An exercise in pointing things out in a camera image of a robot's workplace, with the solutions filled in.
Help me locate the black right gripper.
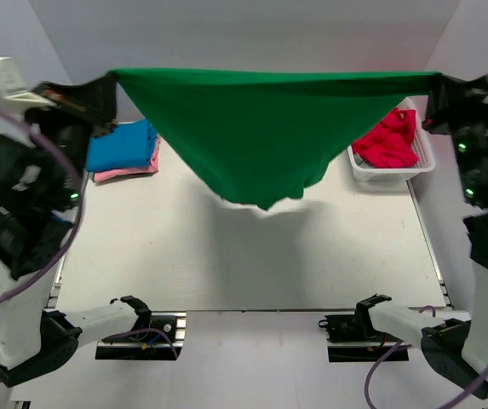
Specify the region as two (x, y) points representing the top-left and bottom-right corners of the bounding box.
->
(422, 71), (488, 205)

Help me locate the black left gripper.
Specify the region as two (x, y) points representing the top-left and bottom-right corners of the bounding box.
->
(24, 72), (118, 207)

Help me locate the green t shirt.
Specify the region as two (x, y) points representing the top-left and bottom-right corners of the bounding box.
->
(114, 68), (437, 210)

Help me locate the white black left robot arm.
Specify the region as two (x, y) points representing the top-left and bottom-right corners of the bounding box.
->
(0, 74), (151, 387)

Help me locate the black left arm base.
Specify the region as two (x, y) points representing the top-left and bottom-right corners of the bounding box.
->
(95, 312), (187, 361)

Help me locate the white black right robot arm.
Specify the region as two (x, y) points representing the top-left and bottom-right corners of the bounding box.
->
(353, 74), (488, 400)

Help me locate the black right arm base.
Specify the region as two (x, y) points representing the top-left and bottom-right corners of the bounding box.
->
(318, 314), (399, 364)

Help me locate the white plastic basket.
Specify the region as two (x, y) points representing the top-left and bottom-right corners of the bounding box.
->
(347, 98), (435, 181)

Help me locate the crumpled red t shirt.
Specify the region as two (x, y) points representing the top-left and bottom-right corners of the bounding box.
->
(352, 108), (418, 169)

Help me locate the folded blue t shirt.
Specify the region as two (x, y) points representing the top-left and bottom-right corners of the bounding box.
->
(85, 119), (157, 172)

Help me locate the folded pink t shirt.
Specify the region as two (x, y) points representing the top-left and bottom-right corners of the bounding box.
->
(92, 134), (162, 183)

